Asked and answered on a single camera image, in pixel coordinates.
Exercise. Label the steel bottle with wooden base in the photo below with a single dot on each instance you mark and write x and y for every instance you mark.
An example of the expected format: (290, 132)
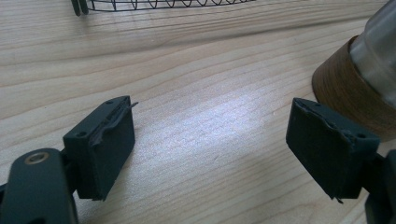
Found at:
(358, 84)

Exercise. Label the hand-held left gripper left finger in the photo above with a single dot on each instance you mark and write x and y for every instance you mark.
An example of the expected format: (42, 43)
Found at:
(102, 149)

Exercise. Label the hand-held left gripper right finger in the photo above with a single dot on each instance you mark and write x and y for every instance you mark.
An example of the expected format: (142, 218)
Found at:
(323, 149)

